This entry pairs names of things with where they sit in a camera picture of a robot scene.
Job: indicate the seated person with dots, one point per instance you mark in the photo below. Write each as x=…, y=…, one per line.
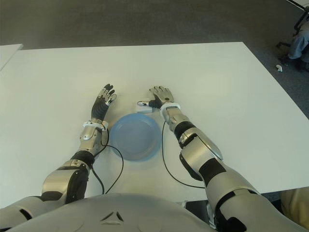
x=299, y=46

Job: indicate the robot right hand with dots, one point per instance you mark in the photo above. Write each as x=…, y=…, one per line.
x=164, y=95

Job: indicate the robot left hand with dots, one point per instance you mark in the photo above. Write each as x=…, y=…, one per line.
x=100, y=110

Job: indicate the white table edge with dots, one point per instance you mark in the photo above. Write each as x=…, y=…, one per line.
x=303, y=4

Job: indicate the beige fabric object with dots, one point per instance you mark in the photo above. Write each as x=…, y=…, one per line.
x=297, y=205

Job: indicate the small white floor object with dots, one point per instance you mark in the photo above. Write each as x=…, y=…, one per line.
x=279, y=68

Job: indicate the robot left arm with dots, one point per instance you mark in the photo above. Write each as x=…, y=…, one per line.
x=60, y=178

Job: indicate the white charger block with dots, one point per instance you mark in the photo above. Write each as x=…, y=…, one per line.
x=143, y=109

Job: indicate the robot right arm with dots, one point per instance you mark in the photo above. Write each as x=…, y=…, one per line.
x=202, y=149

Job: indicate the grey robot torso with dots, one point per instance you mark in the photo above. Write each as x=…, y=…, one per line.
x=113, y=212

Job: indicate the blue plastic plate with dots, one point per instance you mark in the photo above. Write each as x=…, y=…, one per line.
x=135, y=137

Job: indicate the neighbouring white table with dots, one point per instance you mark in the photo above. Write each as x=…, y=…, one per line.
x=7, y=54

